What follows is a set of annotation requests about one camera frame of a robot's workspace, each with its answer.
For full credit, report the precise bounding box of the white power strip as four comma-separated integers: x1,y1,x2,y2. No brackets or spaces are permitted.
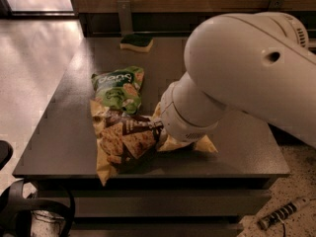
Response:
258,197,311,230

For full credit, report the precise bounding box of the green and yellow sponge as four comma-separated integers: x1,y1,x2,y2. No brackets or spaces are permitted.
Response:
119,34,153,53

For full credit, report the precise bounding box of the dark grey drawer cabinet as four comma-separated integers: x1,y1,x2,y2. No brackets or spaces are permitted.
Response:
14,38,289,237

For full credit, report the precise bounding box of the left metal wall bracket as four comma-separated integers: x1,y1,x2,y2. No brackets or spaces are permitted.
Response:
118,0,133,36

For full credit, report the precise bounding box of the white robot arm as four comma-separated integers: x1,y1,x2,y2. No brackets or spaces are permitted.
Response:
160,12,316,147

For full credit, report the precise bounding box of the black office chair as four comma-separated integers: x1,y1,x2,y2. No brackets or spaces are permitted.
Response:
0,139,76,237

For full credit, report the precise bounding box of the metal wall bracket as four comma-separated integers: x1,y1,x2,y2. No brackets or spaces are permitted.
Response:
118,0,133,36
268,0,285,11

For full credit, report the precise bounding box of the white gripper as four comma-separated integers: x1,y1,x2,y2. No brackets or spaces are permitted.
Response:
148,73,226,142

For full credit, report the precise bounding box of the brown sea salt chip bag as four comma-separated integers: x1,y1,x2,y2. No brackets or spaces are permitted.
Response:
90,101,217,186

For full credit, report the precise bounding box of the right metal wall bracket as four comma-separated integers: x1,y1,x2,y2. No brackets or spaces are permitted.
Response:
268,0,285,11

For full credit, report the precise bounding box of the green chip bag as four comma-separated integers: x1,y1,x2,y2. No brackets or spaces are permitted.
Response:
91,66,144,115

